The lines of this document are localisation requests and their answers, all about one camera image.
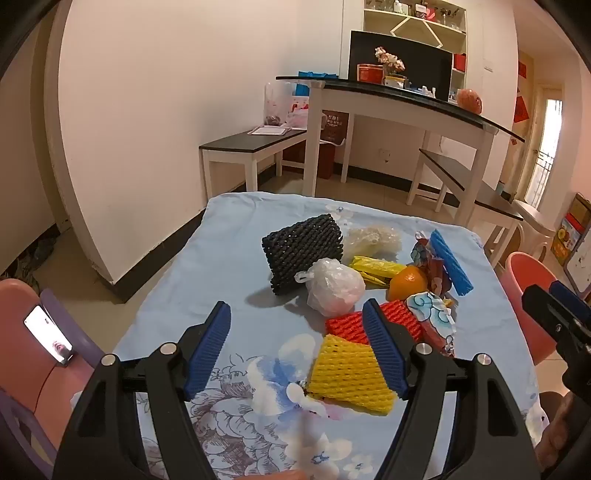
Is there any blue floral tablecloth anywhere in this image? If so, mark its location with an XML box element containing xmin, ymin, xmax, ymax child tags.
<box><xmin>111</xmin><ymin>191</ymin><xmax>546</xmax><ymax>480</ymax></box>

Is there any reddish round fruit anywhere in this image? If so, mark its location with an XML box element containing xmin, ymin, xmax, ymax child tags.
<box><xmin>456</xmin><ymin>89</ymin><xmax>484</xmax><ymax>114</ymax></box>

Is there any white table black glass top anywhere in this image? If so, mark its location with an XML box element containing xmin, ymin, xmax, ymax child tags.
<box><xmin>276</xmin><ymin>75</ymin><xmax>526</xmax><ymax>222</ymax></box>

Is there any red bin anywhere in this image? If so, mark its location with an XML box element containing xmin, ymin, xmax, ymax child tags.
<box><xmin>283</xmin><ymin>138</ymin><xmax>335</xmax><ymax>178</ymax></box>

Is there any clear plastic jar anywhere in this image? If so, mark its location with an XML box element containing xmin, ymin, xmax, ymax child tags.
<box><xmin>263</xmin><ymin>82</ymin><xmax>293</xmax><ymax>126</ymax></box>

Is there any colourful toy box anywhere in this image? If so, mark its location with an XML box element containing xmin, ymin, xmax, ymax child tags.
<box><xmin>551</xmin><ymin>193</ymin><xmax>591</xmax><ymax>266</ymax></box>

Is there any blue foam net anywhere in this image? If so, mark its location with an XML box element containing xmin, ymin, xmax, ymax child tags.
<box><xmin>429</xmin><ymin>228</ymin><xmax>475</xmax><ymax>297</ymax></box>

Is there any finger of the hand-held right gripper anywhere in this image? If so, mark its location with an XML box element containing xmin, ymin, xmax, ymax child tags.
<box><xmin>522</xmin><ymin>285</ymin><xmax>580</xmax><ymax>344</ymax></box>
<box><xmin>549</xmin><ymin>281</ymin><xmax>591</xmax><ymax>324</ymax></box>

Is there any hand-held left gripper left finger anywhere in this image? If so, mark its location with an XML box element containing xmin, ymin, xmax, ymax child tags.
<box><xmin>52</xmin><ymin>301</ymin><xmax>232</xmax><ymax>480</ymax></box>

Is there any yellow wrapper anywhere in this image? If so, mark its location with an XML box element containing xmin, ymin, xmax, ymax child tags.
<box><xmin>347</xmin><ymin>255</ymin><xmax>407</xmax><ymax>289</ymax></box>

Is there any red foam net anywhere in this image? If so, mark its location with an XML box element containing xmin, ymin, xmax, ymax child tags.
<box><xmin>325</xmin><ymin>300</ymin><xmax>424</xmax><ymax>346</ymax></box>

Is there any dark red snack wrapper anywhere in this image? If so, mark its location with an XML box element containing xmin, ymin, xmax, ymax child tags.
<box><xmin>411</xmin><ymin>232</ymin><xmax>458</xmax><ymax>301</ymax></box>

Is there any pink plastic basin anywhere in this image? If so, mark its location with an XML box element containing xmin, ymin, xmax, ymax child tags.
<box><xmin>505</xmin><ymin>251</ymin><xmax>571</xmax><ymax>365</ymax></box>

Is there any cloud print snack wrapper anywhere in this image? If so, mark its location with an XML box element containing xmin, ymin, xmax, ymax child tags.
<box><xmin>405</xmin><ymin>292</ymin><xmax>458</xmax><ymax>358</ymax></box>

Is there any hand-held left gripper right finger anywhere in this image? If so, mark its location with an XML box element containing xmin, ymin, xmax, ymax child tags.
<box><xmin>361</xmin><ymin>299</ymin><xmax>541</xmax><ymax>480</ymax></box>

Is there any pink plastic chair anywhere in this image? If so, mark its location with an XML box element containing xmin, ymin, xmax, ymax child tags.
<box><xmin>0</xmin><ymin>278</ymin><xmax>100</xmax><ymax>435</ymax></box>

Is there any pale pink plastic stool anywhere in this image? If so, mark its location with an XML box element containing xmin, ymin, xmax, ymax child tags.
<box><xmin>512</xmin><ymin>199</ymin><xmax>555</xmax><ymax>259</ymax></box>

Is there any children's whiteboard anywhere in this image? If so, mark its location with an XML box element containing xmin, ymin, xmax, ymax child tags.
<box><xmin>566</xmin><ymin>249</ymin><xmax>591</xmax><ymax>301</ymax></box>

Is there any white wall shelf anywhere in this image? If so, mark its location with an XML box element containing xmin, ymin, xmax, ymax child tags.
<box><xmin>362</xmin><ymin>0</ymin><xmax>467</xmax><ymax>100</ymax></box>

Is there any orange fruit peel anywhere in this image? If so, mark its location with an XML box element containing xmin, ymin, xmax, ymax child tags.
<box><xmin>387</xmin><ymin>265</ymin><xmax>430</xmax><ymax>303</ymax></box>

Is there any black board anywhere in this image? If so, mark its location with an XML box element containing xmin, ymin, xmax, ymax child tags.
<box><xmin>348</xmin><ymin>30</ymin><xmax>453</xmax><ymax>101</ymax></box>

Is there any white bench dark seat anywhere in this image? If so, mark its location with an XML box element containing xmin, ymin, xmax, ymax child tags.
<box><xmin>406</xmin><ymin>148</ymin><xmax>525</xmax><ymax>266</ymax></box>
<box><xmin>199</xmin><ymin>129</ymin><xmax>309</xmax><ymax>199</ymax></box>

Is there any yellow foam net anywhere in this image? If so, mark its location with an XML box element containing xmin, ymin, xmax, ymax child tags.
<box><xmin>305</xmin><ymin>335</ymin><xmax>398</xmax><ymax>414</ymax></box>

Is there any pink plastic bag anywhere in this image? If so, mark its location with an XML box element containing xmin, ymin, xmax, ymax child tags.
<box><xmin>286</xmin><ymin>102</ymin><xmax>309</xmax><ymax>129</ymax></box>

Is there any smartphone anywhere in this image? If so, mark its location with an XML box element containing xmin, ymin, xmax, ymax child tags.
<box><xmin>24</xmin><ymin>305</ymin><xmax>75</xmax><ymax>366</ymax></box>

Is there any white plastic bag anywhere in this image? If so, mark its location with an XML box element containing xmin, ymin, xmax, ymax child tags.
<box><xmin>294</xmin><ymin>258</ymin><xmax>366</xmax><ymax>318</ymax></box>

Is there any dark patterned cloth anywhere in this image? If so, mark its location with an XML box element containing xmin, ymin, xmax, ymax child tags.
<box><xmin>0</xmin><ymin>235</ymin><xmax>58</xmax><ymax>278</ymax></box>

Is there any black foam net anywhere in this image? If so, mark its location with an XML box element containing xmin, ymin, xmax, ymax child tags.
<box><xmin>261</xmin><ymin>213</ymin><xmax>345</xmax><ymax>296</ymax></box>

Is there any person's right hand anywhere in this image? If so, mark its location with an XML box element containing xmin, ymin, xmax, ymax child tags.
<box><xmin>538</xmin><ymin>391</ymin><xmax>575</xmax><ymax>476</ymax></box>

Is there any dark brown box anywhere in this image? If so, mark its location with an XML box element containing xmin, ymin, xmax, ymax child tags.
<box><xmin>322</xmin><ymin>110</ymin><xmax>348</xmax><ymax>144</ymax></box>

